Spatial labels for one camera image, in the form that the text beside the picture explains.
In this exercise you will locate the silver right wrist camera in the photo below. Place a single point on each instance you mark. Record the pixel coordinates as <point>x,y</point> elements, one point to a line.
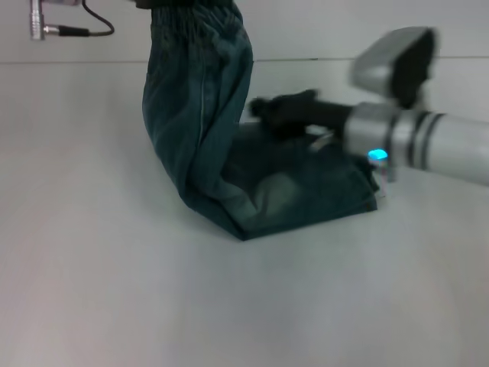
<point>389,65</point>

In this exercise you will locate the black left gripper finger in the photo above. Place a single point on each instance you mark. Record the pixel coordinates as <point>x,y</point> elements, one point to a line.
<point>183,3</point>

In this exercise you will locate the clear plastic bracket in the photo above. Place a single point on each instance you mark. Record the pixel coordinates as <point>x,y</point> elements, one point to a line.
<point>320,142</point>

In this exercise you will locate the blue denim shorts basketball print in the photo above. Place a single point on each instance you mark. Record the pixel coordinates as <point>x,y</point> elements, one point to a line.
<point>198,114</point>

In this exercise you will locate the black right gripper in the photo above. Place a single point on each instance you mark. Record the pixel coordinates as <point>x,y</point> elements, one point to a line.
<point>309,114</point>

